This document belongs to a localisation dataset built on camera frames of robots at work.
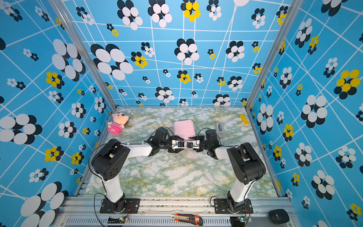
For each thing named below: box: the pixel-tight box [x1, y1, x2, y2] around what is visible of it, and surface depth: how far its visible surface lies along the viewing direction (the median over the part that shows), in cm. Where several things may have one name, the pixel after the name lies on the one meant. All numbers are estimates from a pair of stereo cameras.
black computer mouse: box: [268, 209, 290, 225], surface depth 70 cm
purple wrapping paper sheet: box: [172, 119, 196, 141], surface depth 98 cm
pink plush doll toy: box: [107, 111, 130, 135], surface depth 104 cm
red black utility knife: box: [170, 213, 204, 227], surface depth 71 cm
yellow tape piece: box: [239, 113, 250, 125], surface depth 114 cm
